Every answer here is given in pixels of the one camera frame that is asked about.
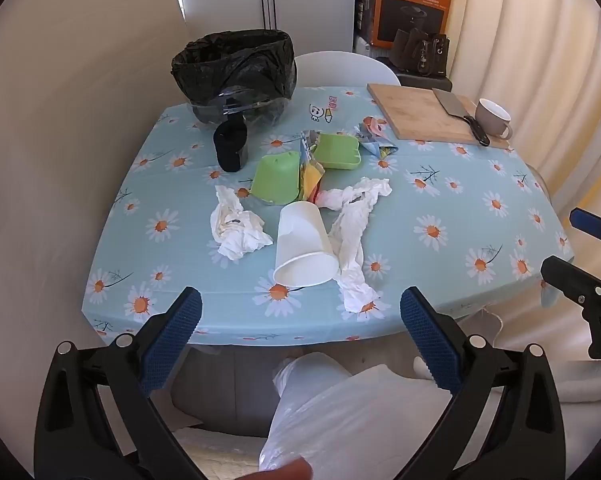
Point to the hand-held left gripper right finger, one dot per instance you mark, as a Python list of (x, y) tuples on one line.
[(428, 340)]

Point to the white cloth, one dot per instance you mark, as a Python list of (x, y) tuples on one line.
[(580, 380)]

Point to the green yellow snack packet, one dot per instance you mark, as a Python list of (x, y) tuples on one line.
[(310, 170)]

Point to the long white tissue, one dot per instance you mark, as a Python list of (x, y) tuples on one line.
[(353, 225)]

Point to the clear bin with black bag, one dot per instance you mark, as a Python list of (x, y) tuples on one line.
[(233, 67)]

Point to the cream curtain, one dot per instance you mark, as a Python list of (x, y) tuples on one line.
[(530, 60)]

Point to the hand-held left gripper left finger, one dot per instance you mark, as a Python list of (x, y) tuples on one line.
[(173, 340)]

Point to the white mug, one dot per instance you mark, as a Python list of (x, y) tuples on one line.
[(490, 117)]

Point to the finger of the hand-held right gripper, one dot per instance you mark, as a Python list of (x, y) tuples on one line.
[(568, 275), (588, 223)]

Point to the black stool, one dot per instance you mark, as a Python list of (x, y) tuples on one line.
[(425, 81)]

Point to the white chair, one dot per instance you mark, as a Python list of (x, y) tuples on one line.
[(340, 67)]

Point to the white paper cup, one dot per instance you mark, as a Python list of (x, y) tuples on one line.
[(303, 245)]

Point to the dark brown handbag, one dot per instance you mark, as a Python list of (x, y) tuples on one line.
[(420, 52)]

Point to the wooden cutting board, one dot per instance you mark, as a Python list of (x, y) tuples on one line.
[(410, 110)]

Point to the clear plastic bag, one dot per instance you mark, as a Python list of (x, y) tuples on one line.
[(340, 420)]

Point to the orange black cardboard box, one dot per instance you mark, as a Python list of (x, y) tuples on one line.
[(413, 0)]

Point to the black fuzzy sock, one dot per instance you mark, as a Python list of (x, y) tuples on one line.
[(230, 145)]

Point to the blue torn snack wrapper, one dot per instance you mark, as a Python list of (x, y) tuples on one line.
[(375, 137)]

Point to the blue daisy print tablecloth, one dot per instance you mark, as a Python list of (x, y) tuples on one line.
[(440, 200)]

